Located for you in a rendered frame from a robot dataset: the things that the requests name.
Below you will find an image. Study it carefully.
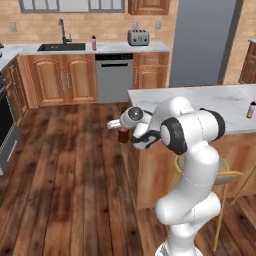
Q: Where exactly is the wooden wall cupboard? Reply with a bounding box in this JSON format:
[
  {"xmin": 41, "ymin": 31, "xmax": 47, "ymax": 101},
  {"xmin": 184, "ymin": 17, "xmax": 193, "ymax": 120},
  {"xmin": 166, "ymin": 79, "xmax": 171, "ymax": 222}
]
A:
[{"xmin": 127, "ymin": 0, "xmax": 171, "ymax": 16}]

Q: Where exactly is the wooden corner cupboard run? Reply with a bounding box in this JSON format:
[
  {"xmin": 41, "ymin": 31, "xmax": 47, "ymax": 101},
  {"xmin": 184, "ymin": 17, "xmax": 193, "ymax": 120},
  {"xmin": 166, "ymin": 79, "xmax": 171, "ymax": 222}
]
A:
[{"xmin": 1, "ymin": 57, "xmax": 30, "ymax": 127}]

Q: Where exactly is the grey fridge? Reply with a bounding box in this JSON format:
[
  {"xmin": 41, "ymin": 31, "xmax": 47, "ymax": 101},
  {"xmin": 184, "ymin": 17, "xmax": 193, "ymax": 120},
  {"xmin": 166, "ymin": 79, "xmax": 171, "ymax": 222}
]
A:
[{"xmin": 168, "ymin": 0, "xmax": 245, "ymax": 89}]

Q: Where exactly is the silver toaster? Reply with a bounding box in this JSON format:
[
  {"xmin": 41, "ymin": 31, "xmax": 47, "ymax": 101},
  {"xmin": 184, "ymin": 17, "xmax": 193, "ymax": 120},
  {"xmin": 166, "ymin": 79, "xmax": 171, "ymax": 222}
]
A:
[{"xmin": 127, "ymin": 28, "xmax": 151, "ymax": 47}]

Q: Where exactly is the black and silver oven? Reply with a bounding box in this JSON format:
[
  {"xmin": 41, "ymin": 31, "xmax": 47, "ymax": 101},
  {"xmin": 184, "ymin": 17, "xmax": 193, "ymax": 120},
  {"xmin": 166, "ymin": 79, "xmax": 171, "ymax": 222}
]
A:
[{"xmin": 0, "ymin": 74, "xmax": 22, "ymax": 177}]

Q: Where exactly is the large dark brown bottle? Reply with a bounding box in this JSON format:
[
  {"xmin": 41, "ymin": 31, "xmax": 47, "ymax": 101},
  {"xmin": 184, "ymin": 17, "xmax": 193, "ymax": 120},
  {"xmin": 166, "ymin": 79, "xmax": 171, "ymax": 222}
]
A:
[{"xmin": 118, "ymin": 127, "xmax": 131, "ymax": 145}]

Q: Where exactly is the wooden base cupboard run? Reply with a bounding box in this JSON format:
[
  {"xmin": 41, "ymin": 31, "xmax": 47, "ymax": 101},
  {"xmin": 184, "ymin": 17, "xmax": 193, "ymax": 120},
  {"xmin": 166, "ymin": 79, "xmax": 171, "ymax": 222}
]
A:
[{"xmin": 17, "ymin": 53, "xmax": 99, "ymax": 110}]

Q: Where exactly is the wooden drawer and cupboard unit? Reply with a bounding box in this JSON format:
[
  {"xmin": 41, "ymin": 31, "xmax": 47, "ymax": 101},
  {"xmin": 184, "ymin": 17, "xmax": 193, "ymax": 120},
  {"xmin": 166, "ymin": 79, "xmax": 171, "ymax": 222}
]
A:
[{"xmin": 132, "ymin": 51, "xmax": 171, "ymax": 90}]

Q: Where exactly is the yellow stool grey seat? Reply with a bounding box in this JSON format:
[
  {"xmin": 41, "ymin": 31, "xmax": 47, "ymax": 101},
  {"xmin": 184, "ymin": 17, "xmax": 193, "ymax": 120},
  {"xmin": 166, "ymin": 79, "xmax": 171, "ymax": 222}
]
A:
[{"xmin": 172, "ymin": 153, "xmax": 256, "ymax": 253}]

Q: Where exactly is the black sink basin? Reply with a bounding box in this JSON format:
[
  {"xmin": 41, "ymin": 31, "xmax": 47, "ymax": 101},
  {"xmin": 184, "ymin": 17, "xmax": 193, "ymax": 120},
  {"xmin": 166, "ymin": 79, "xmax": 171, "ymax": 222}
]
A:
[{"xmin": 36, "ymin": 42, "xmax": 87, "ymax": 53}]

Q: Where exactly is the grey framed window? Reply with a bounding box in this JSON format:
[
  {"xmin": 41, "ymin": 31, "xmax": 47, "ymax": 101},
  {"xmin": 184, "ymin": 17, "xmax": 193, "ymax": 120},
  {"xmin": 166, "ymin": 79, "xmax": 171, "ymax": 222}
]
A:
[{"xmin": 18, "ymin": 0, "xmax": 126, "ymax": 14}]

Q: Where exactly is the wooden tall cupboard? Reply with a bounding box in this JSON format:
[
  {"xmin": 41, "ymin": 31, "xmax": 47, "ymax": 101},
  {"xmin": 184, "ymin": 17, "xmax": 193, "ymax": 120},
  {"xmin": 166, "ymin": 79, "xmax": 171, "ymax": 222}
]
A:
[{"xmin": 238, "ymin": 39, "xmax": 256, "ymax": 85}]

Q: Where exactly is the small brown bottle pink cap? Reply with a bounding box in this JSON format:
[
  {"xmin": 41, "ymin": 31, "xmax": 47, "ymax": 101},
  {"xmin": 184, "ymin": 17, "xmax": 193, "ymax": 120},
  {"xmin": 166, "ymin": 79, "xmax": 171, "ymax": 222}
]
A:
[{"xmin": 245, "ymin": 101, "xmax": 256, "ymax": 120}]

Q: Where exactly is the dark metal faucet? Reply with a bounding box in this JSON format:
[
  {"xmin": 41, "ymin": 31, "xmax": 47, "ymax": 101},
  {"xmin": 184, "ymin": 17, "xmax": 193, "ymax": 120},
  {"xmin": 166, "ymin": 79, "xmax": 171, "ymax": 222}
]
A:
[{"xmin": 58, "ymin": 18, "xmax": 73, "ymax": 45}]

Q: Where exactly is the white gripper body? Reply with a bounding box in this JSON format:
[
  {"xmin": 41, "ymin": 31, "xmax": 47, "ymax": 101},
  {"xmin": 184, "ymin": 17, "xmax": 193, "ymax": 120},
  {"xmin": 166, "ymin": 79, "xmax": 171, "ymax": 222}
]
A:
[{"xmin": 106, "ymin": 118, "xmax": 123, "ymax": 131}]

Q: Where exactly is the wooden island cabinet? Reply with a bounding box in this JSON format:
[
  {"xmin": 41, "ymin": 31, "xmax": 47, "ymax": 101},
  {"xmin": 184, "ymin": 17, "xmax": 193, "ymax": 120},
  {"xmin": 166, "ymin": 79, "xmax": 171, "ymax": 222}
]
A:
[{"xmin": 135, "ymin": 131, "xmax": 256, "ymax": 210}]

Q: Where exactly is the silver dishwasher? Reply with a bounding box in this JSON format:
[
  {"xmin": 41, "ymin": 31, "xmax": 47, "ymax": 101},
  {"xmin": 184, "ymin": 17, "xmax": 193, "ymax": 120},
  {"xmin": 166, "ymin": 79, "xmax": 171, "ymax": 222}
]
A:
[{"xmin": 94, "ymin": 52, "xmax": 135, "ymax": 104}]

